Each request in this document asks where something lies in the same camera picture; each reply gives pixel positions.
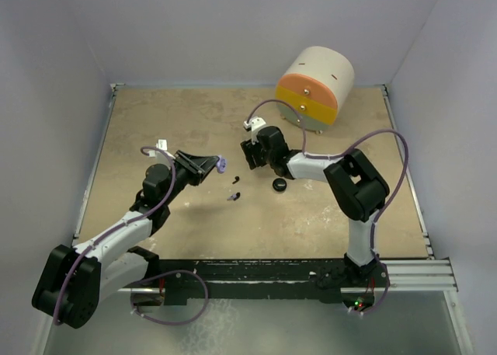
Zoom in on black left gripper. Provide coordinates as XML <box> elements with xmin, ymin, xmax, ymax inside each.
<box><xmin>162</xmin><ymin>150</ymin><xmax>217</xmax><ymax>205</ymax></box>

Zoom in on purple round earbud charging case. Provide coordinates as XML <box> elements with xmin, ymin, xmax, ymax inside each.
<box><xmin>216</xmin><ymin>155</ymin><xmax>228</xmax><ymax>174</ymax></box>

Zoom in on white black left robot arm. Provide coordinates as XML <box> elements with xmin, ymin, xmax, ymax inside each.
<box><xmin>31</xmin><ymin>148</ymin><xmax>227</xmax><ymax>329</ymax></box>

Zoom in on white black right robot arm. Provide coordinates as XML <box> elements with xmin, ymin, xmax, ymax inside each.
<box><xmin>241</xmin><ymin>122</ymin><xmax>390</xmax><ymax>286</ymax></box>

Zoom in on black purple earbud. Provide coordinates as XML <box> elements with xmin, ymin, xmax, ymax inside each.
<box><xmin>228</xmin><ymin>192</ymin><xmax>241</xmax><ymax>201</ymax></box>

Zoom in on cylindrical three-drawer storage box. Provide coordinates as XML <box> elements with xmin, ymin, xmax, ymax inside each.
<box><xmin>275</xmin><ymin>46</ymin><xmax>355</xmax><ymax>134</ymax></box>

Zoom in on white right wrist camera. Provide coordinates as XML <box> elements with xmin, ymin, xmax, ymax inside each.
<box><xmin>243</xmin><ymin>116</ymin><xmax>267</xmax><ymax>144</ymax></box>

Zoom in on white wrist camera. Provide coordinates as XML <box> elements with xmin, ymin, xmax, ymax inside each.
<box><xmin>243</xmin><ymin>116</ymin><xmax>267</xmax><ymax>144</ymax></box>
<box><xmin>153</xmin><ymin>139</ymin><xmax>174</xmax><ymax>165</ymax></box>

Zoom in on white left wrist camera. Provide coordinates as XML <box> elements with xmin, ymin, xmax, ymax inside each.
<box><xmin>153</xmin><ymin>139</ymin><xmax>174</xmax><ymax>165</ymax></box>

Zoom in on aluminium table frame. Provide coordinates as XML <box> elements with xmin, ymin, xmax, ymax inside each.
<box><xmin>44</xmin><ymin>83</ymin><xmax>461</xmax><ymax>355</ymax></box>

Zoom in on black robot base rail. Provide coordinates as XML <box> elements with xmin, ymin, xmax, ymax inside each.
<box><xmin>114</xmin><ymin>257</ymin><xmax>391</xmax><ymax>306</ymax></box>

